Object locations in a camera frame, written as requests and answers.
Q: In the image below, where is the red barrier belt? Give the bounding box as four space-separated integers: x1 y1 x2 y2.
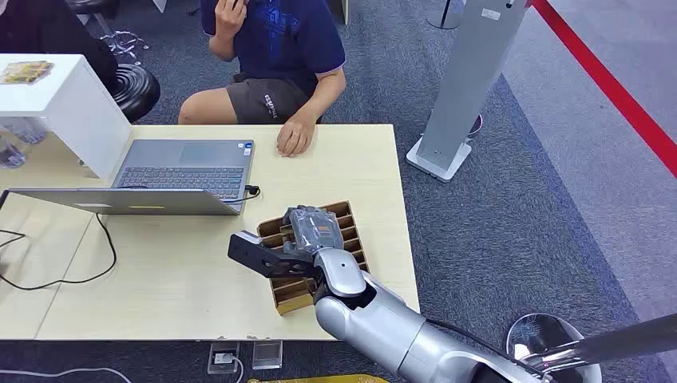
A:
531 0 677 180

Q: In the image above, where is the yellow object edge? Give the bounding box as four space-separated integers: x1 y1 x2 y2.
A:
247 373 391 383

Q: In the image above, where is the white panel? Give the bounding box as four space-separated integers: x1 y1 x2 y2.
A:
327 0 350 26

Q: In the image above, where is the person's right hand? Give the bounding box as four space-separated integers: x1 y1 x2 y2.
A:
214 0 249 39

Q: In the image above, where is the slotted cardboard card holder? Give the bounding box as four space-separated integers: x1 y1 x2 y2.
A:
256 199 370 317

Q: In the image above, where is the black plug with cable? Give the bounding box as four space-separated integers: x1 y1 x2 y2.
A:
222 184 262 205

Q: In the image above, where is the grey open laptop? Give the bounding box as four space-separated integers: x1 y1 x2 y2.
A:
7 139 256 217

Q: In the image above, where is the person in dark clothing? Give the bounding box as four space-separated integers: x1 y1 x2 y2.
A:
0 0 120 92

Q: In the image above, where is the floor socket box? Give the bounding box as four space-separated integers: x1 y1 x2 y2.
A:
251 340 284 371

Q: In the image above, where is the round grey stand base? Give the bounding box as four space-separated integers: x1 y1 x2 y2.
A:
426 0 468 30

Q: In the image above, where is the white cable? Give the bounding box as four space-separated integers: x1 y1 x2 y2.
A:
0 366 134 383

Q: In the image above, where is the dark stanchion pole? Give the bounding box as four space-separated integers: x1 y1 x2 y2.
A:
522 313 677 373

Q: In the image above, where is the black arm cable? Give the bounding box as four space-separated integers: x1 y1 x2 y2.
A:
425 318 531 367

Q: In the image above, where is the floor socket with plug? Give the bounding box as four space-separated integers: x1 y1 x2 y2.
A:
207 341 241 376

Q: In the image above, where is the white desk shelf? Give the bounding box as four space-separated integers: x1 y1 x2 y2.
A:
0 53 134 181

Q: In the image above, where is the clear plastic bottle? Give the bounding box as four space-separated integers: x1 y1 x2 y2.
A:
0 136 27 171
0 116 49 147

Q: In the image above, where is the yellow printed card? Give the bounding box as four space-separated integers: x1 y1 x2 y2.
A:
0 60 56 86

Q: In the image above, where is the grey kiosk stand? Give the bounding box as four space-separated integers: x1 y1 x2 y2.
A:
406 0 530 184

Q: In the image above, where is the black laptop power cable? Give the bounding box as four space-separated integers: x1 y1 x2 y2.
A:
0 213 118 292

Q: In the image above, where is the chrome chair base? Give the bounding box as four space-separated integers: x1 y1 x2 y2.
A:
99 30 150 66

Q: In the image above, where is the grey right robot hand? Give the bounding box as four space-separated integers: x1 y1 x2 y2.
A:
282 205 346 261

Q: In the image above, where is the chrome stanchion base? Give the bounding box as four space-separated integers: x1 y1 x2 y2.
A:
505 312 604 383

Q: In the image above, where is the person's hand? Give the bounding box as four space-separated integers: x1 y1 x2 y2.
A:
214 0 249 39
275 118 318 159

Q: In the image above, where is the person's left hand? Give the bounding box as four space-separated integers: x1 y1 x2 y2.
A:
275 118 318 159

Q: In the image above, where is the black round stool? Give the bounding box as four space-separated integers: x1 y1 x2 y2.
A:
108 63 162 124

